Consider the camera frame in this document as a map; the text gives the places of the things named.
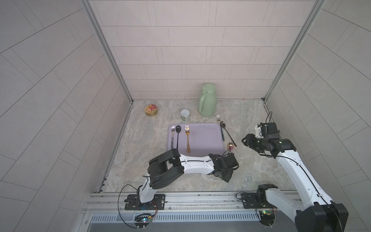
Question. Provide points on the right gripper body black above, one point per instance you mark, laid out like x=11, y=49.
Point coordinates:
x=258, y=145

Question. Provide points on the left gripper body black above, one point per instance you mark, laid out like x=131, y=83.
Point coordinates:
x=229, y=162

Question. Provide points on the iridescent rainbow spoon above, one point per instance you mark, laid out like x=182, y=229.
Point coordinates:
x=230, y=147

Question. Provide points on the lilac rectangular tray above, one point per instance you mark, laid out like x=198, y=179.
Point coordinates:
x=204, y=139

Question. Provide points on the gold fork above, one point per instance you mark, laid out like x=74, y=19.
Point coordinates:
x=187, y=131

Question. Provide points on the black spoon long handle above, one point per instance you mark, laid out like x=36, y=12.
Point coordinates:
x=178, y=130

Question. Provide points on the silver fork patterned handle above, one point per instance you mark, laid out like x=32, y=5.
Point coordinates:
x=172, y=136

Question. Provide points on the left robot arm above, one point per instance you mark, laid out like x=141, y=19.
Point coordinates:
x=169, y=166

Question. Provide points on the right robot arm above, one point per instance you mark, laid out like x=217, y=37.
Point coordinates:
x=317, y=212

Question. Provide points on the black spoon near jug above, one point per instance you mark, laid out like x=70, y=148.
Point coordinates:
x=223, y=125

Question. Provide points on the right controller board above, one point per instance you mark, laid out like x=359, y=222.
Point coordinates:
x=266, y=217

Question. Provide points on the controller board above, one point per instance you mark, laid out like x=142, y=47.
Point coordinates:
x=144, y=218
x=266, y=217

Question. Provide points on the green thermos jug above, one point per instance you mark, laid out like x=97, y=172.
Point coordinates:
x=208, y=100

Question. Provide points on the small white lidded cup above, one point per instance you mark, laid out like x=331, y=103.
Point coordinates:
x=185, y=114

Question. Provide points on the round gold candy tin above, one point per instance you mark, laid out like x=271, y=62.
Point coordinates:
x=151, y=110

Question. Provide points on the left controller board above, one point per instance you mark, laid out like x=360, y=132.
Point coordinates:
x=144, y=218

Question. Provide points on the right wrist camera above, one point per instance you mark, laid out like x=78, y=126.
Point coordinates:
x=267, y=130

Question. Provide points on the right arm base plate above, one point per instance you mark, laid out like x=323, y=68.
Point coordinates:
x=255, y=201

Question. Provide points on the silver fork green handle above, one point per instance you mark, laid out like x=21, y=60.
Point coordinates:
x=219, y=121

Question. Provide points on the aluminium mounting rail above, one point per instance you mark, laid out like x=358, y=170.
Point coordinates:
x=114, y=202

